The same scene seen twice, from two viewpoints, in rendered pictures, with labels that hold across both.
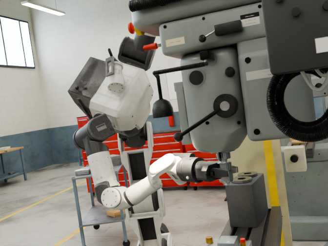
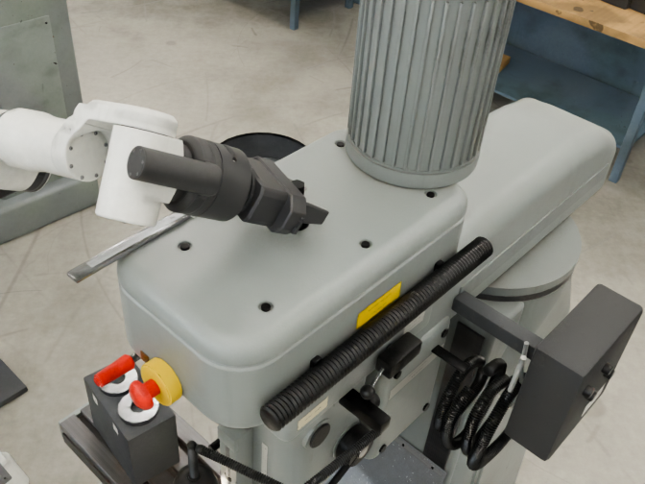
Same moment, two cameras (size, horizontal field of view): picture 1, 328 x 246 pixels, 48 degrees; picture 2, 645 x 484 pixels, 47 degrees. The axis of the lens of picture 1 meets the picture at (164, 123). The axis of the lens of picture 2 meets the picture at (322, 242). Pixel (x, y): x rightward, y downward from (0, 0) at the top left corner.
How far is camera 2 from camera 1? 1.47 m
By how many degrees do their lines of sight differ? 73
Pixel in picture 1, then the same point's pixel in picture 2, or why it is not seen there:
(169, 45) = (302, 424)
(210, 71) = (338, 411)
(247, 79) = (390, 398)
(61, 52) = not seen: outside the picture
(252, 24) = (415, 325)
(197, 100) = (312, 462)
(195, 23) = not seen: hidden behind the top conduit
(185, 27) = not seen: hidden behind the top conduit
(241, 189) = (158, 429)
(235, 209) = (146, 461)
